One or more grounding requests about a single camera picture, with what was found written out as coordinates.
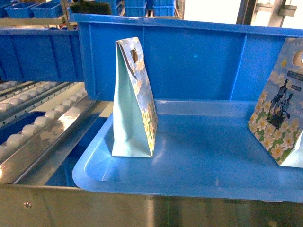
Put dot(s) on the flower gift bag with figures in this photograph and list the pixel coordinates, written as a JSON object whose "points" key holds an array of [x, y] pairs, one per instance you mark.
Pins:
{"points": [[277, 120]]}

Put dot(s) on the flower gift bag in tray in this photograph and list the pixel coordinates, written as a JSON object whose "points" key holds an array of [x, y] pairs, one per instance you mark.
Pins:
{"points": [[135, 120]]}

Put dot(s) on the blue plastic tray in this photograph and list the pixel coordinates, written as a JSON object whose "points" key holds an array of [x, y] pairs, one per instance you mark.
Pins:
{"points": [[202, 149]]}

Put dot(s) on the large blue plastic bin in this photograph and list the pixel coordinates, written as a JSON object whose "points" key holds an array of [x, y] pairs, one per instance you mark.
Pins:
{"points": [[183, 59]]}

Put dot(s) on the blue bin on left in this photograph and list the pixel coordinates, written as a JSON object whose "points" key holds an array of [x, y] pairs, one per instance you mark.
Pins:
{"points": [[40, 55]]}

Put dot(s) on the steel conveyor frame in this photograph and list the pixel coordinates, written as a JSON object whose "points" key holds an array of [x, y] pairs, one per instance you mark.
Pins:
{"points": [[37, 188]]}

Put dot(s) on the white roller conveyor rail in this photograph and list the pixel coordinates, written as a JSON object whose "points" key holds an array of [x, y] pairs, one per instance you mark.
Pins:
{"points": [[17, 140]]}

